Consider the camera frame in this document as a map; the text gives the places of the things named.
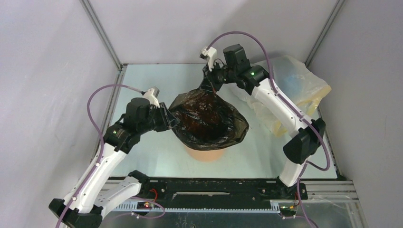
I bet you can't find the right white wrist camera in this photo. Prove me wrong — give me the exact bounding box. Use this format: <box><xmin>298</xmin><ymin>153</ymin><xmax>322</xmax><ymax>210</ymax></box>
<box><xmin>200</xmin><ymin>47</ymin><xmax>217</xmax><ymax>72</ymax></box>

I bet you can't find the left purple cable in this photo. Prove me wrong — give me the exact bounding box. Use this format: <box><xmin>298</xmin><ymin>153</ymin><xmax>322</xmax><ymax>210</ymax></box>
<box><xmin>55</xmin><ymin>84</ymin><xmax>145</xmax><ymax>228</ymax></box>

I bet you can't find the right aluminium corner post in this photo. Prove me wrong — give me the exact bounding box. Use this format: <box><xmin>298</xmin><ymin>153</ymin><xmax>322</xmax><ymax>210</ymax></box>
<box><xmin>305</xmin><ymin>0</ymin><xmax>346</xmax><ymax>68</ymax></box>

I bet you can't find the right small circuit board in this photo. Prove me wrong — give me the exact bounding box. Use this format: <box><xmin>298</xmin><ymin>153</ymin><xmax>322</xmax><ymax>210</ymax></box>
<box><xmin>280</xmin><ymin>205</ymin><xmax>298</xmax><ymax>211</ymax></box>

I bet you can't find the small circuit board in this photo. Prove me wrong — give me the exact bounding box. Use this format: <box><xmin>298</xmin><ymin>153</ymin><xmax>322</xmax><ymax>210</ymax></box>
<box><xmin>280</xmin><ymin>205</ymin><xmax>298</xmax><ymax>211</ymax></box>
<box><xmin>136</xmin><ymin>202</ymin><xmax>154</xmax><ymax>209</ymax></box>

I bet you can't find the aluminium frame rail front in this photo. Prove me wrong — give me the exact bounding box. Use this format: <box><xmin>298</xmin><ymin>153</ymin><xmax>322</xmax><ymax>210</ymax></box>
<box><xmin>70</xmin><ymin>179</ymin><xmax>360</xmax><ymax>215</ymax></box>

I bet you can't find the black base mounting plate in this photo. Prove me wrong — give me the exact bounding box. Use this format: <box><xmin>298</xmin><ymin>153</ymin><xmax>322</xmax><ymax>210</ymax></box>
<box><xmin>138</xmin><ymin>178</ymin><xmax>308</xmax><ymax>210</ymax></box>

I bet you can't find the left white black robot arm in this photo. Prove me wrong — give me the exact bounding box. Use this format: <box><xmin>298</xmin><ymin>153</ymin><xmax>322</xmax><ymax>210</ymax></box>
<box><xmin>49</xmin><ymin>97</ymin><xmax>180</xmax><ymax>228</ymax></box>

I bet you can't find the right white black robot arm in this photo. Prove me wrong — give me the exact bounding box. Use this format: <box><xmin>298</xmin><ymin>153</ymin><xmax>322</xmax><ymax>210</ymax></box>
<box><xmin>199</xmin><ymin>44</ymin><xmax>326</xmax><ymax>199</ymax></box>

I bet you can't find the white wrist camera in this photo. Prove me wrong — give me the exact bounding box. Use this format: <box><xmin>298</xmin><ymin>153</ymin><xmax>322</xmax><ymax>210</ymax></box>
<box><xmin>142</xmin><ymin>86</ymin><xmax>160</xmax><ymax>108</ymax></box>
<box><xmin>200</xmin><ymin>47</ymin><xmax>217</xmax><ymax>72</ymax></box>

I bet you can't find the aluminium corner post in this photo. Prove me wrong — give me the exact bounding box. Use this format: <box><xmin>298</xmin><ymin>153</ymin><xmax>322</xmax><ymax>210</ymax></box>
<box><xmin>79</xmin><ymin>0</ymin><xmax>122</xmax><ymax>71</ymax></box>
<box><xmin>305</xmin><ymin>0</ymin><xmax>346</xmax><ymax>68</ymax></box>

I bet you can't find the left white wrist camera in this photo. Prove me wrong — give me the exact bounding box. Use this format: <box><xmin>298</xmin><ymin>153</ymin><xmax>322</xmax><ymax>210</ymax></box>
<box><xmin>142</xmin><ymin>86</ymin><xmax>160</xmax><ymax>108</ymax></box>

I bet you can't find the left aluminium corner post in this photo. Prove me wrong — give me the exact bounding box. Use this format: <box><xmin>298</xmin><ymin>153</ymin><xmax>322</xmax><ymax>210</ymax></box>
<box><xmin>79</xmin><ymin>0</ymin><xmax>122</xmax><ymax>71</ymax></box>

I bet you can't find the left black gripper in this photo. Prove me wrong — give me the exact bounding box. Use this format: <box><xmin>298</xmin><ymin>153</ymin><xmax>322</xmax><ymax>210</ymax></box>
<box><xmin>138</xmin><ymin>102</ymin><xmax>180</xmax><ymax>134</ymax></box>

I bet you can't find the orange plastic trash bin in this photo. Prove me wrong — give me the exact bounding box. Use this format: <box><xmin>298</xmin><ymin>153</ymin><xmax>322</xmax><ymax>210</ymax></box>
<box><xmin>185</xmin><ymin>146</ymin><xmax>227</xmax><ymax>162</ymax></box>

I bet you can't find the left small circuit board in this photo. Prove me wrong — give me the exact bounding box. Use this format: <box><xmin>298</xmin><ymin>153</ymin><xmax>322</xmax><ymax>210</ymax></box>
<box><xmin>136</xmin><ymin>202</ymin><xmax>154</xmax><ymax>209</ymax></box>

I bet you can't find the black trash bag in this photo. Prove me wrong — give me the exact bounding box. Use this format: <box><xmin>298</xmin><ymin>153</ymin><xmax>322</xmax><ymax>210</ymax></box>
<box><xmin>169</xmin><ymin>88</ymin><xmax>249</xmax><ymax>151</ymax></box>

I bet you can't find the translucent yellowish plastic bag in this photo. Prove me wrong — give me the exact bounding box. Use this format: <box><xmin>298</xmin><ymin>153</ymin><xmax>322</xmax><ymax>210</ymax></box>
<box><xmin>229</xmin><ymin>55</ymin><xmax>331</xmax><ymax>136</ymax></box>

